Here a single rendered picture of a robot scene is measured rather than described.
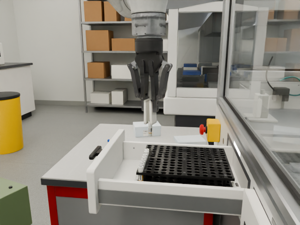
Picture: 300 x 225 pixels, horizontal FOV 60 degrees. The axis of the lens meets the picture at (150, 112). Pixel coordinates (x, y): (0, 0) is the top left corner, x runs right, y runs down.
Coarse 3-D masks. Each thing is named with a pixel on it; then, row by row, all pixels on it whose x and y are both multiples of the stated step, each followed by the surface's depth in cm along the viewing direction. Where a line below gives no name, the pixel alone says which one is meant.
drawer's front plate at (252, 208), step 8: (248, 192) 47; (248, 200) 45; (256, 200) 45; (248, 208) 45; (256, 208) 42; (248, 216) 45; (256, 216) 41; (264, 216) 41; (240, 224) 51; (248, 224) 45; (256, 224) 40; (264, 224) 39
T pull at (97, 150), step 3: (96, 147) 72; (99, 147) 72; (93, 150) 70; (96, 150) 70; (99, 150) 70; (93, 153) 68; (96, 153) 69; (99, 153) 69; (90, 156) 67; (93, 156) 67; (90, 159) 67
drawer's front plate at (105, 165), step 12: (120, 132) 79; (108, 144) 70; (120, 144) 78; (108, 156) 66; (120, 156) 78; (96, 168) 57; (108, 168) 66; (96, 180) 57; (96, 192) 58; (96, 204) 58
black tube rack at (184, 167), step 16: (160, 160) 67; (176, 160) 67; (192, 160) 67; (208, 160) 67; (224, 160) 68; (144, 176) 62; (160, 176) 64; (176, 176) 59; (192, 176) 59; (208, 176) 58; (224, 176) 59
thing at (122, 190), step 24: (144, 144) 80; (168, 144) 79; (192, 144) 79; (120, 168) 76; (240, 168) 67; (120, 192) 58; (144, 192) 57; (168, 192) 56; (192, 192) 56; (216, 192) 55; (240, 192) 54
